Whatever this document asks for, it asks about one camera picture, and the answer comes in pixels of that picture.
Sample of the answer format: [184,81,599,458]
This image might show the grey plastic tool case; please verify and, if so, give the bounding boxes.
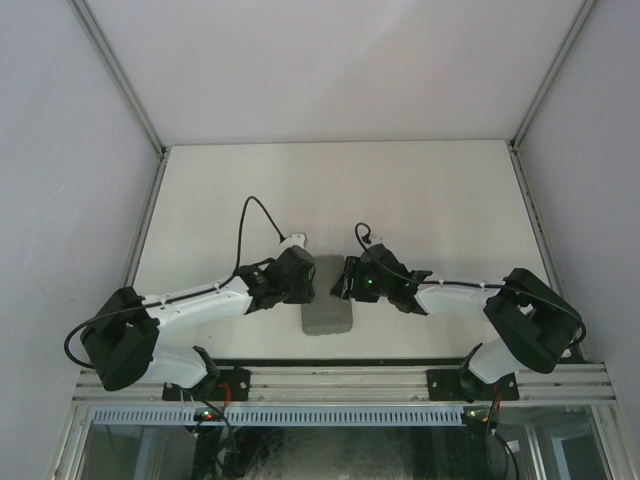
[301,255,353,336]

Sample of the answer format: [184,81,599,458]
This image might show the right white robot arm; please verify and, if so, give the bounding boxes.
[330,243,586,399]

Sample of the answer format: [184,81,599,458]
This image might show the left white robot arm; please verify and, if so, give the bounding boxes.
[63,244,316,400]

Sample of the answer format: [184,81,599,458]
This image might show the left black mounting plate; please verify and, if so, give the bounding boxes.
[161,368,251,402]

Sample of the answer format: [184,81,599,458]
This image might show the black mounting plate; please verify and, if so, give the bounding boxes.
[161,368,251,402]
[426,368,520,403]

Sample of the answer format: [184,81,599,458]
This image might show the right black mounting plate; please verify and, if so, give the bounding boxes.
[426,368,520,403]

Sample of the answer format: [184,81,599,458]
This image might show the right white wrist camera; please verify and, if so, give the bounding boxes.
[363,235,383,248]

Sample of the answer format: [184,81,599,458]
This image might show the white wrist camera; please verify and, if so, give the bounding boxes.
[363,235,383,248]
[280,233,308,249]

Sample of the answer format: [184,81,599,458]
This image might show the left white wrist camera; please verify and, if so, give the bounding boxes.
[280,233,308,249]

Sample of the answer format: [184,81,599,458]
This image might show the right black camera cable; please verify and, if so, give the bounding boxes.
[353,221,587,351]

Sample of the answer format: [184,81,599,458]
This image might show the black camera cable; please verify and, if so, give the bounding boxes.
[353,221,587,351]
[63,196,286,370]

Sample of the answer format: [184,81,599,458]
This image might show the blue slotted cable duct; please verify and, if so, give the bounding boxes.
[91,405,464,427]

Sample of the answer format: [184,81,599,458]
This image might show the left black camera cable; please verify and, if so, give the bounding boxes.
[63,196,286,370]

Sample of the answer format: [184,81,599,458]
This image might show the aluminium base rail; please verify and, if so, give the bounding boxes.
[72,364,616,406]

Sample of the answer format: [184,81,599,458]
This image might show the right aluminium frame post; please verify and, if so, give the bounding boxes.
[506,0,600,296]

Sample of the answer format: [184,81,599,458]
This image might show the aluminium frame post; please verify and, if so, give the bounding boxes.
[67,0,168,286]
[506,0,600,296]

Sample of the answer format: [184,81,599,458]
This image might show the left aluminium frame post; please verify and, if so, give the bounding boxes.
[67,0,168,286]

